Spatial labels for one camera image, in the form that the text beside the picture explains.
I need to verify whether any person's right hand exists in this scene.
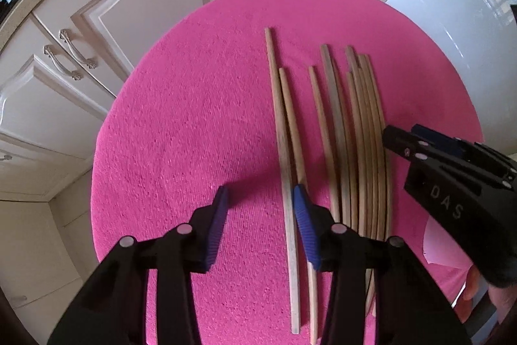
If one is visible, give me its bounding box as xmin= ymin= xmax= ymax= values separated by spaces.
xmin=464 ymin=266 xmax=517 ymax=329

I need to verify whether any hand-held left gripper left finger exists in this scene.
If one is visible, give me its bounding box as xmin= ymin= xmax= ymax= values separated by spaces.
xmin=46 ymin=187 xmax=229 ymax=345

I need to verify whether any ornate metal cabinet handle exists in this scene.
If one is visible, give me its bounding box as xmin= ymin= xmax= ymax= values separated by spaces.
xmin=43 ymin=44 xmax=82 ymax=81
xmin=60 ymin=29 xmax=98 ymax=71

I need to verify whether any bundle of wooden chopsticks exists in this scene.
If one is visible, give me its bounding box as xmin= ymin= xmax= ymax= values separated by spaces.
xmin=264 ymin=27 xmax=394 ymax=341

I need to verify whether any pink tablecloth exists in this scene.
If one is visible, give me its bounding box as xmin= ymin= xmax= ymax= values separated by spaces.
xmin=91 ymin=0 xmax=485 ymax=345

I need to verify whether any cream corner cabinet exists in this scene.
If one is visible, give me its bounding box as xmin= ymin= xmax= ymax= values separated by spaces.
xmin=0 ymin=195 xmax=98 ymax=313

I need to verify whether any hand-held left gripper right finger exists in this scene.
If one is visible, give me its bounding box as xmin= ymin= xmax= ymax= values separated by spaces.
xmin=293 ymin=184 xmax=473 ymax=345

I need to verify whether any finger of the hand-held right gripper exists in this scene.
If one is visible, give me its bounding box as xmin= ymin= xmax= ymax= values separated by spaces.
xmin=383 ymin=125 xmax=517 ymax=195
xmin=412 ymin=124 xmax=517 ymax=176

